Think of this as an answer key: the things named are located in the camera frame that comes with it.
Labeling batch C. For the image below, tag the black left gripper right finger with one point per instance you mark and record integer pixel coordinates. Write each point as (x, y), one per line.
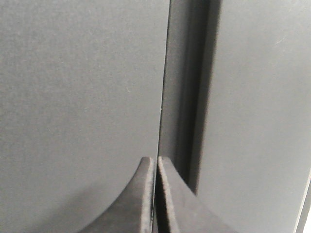
(178, 210)

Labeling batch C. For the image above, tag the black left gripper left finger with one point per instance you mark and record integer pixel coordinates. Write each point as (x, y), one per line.
(132, 210)

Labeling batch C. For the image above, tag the dark grey fridge door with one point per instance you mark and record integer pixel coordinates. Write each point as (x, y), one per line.
(80, 97)
(236, 112)

